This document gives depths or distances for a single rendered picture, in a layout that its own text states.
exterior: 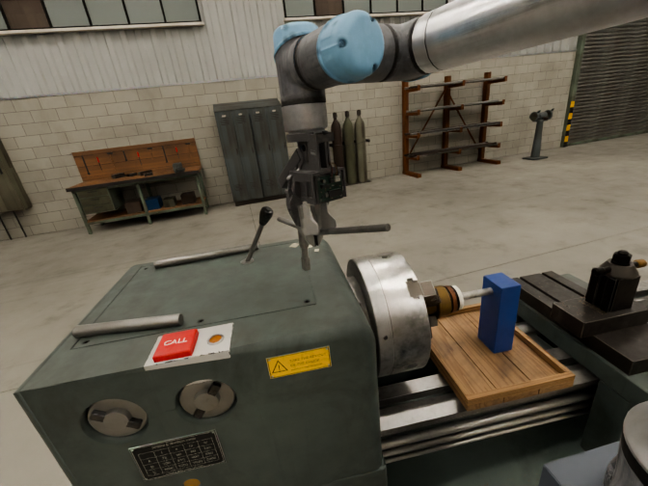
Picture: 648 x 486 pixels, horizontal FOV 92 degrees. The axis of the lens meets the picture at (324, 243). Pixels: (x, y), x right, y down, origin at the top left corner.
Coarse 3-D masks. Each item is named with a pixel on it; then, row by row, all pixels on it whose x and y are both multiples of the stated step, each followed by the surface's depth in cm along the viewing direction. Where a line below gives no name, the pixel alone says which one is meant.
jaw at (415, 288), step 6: (408, 282) 74; (414, 282) 74; (426, 282) 76; (408, 288) 73; (414, 288) 73; (420, 288) 75; (426, 288) 75; (432, 288) 75; (414, 294) 73; (420, 294) 73; (426, 294) 74; (432, 294) 74; (438, 294) 82; (426, 300) 77; (432, 300) 78; (438, 300) 82; (426, 306) 82; (432, 306) 84
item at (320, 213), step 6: (312, 204) 60; (318, 204) 60; (324, 204) 59; (312, 210) 61; (318, 210) 60; (324, 210) 60; (318, 216) 61; (324, 216) 60; (330, 216) 59; (318, 222) 61; (324, 222) 61; (330, 222) 59; (336, 222) 58; (324, 228) 61; (330, 228) 60; (318, 240) 62
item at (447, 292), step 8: (440, 288) 86; (448, 288) 86; (440, 296) 84; (448, 296) 84; (456, 296) 85; (440, 304) 83; (448, 304) 84; (456, 304) 84; (432, 312) 85; (440, 312) 84; (448, 312) 85
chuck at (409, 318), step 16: (368, 256) 84; (400, 256) 80; (384, 272) 76; (400, 272) 75; (384, 288) 73; (400, 288) 73; (400, 304) 71; (416, 304) 71; (400, 320) 70; (416, 320) 71; (400, 336) 70; (416, 336) 71; (400, 352) 71; (416, 352) 72; (400, 368) 75; (416, 368) 78
